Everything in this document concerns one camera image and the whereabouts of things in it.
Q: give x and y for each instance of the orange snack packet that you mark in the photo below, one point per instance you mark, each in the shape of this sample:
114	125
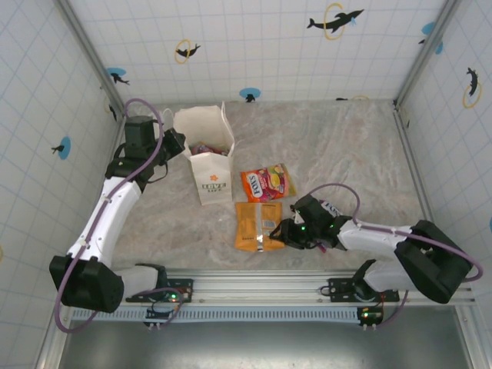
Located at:
248	227

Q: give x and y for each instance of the orange Fox's candy pack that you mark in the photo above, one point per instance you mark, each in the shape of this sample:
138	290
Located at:
261	184

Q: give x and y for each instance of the cream paper bag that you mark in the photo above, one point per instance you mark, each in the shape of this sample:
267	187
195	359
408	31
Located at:
213	180

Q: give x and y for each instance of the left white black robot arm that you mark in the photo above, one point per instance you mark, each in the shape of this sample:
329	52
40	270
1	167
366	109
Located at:
111	207

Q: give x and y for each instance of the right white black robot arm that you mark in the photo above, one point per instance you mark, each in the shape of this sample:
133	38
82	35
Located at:
369	238

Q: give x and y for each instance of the seal sticker on blue disc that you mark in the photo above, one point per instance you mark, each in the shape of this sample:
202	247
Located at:
250	93

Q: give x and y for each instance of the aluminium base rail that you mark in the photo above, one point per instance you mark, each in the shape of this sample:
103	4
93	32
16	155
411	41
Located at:
261	284

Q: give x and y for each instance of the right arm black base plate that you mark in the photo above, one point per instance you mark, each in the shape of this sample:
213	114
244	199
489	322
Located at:
338	286

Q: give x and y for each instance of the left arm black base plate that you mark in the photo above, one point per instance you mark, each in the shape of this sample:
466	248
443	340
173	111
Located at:
184	286

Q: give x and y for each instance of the aluminium corner post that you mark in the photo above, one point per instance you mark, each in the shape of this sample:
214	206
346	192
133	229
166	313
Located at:
417	69
89	50

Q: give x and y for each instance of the aluminium side rail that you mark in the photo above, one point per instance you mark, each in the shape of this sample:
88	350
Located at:
413	153

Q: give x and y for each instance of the low black yellow wall sticker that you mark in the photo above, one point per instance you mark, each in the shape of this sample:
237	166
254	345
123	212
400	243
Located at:
341	99

